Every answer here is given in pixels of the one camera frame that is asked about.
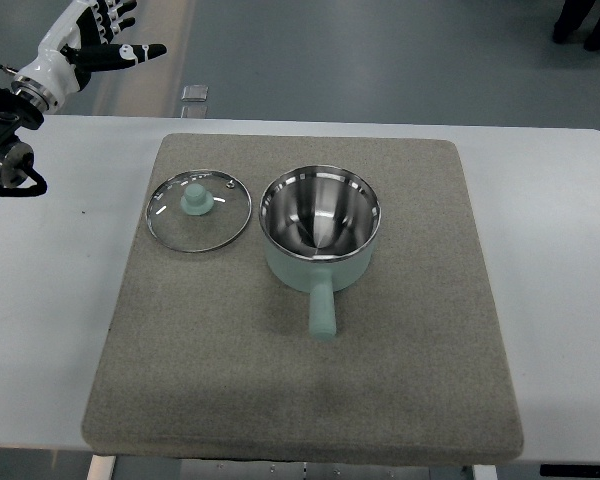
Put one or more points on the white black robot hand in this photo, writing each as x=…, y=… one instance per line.
x=79, y=43

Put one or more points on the glass lid with green knob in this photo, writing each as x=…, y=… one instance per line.
x=198, y=211

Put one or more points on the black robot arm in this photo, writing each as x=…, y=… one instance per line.
x=20, y=107

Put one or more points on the metal floor plate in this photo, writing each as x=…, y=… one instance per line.
x=193, y=100

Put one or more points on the mint green saucepan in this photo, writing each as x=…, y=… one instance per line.
x=320, y=226

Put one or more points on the grey felt mat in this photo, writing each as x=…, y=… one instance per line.
x=209, y=355

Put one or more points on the white table frame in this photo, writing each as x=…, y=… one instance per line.
x=207, y=469

